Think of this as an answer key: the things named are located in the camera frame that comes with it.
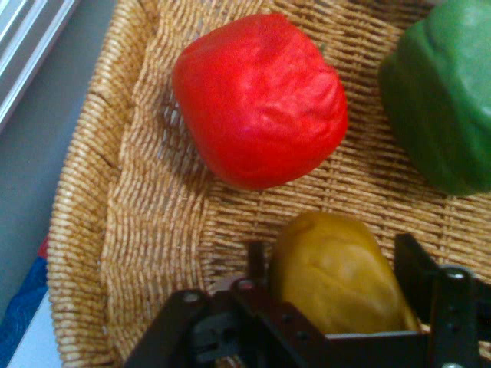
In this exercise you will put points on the blue foam floor mat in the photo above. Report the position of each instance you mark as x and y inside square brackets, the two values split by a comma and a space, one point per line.
[21, 306]

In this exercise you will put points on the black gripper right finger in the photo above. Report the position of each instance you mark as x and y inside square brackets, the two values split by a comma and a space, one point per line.
[456, 314]

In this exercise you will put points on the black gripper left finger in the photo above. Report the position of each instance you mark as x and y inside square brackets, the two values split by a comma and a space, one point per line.
[215, 329]

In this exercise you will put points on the red toy bell pepper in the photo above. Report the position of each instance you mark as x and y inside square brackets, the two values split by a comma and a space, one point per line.
[261, 103]

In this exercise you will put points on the yellow toy bell pepper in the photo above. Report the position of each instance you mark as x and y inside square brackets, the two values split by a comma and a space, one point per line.
[337, 276]

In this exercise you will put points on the red foam floor mat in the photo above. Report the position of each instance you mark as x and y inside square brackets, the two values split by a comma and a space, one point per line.
[44, 248]

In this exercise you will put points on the green toy bell pepper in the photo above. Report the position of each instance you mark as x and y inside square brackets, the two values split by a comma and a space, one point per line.
[445, 103]

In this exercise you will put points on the woven wicker basket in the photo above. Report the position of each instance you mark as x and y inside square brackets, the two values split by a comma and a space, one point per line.
[153, 214]

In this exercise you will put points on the white window frame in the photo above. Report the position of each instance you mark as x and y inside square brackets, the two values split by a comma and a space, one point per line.
[27, 50]

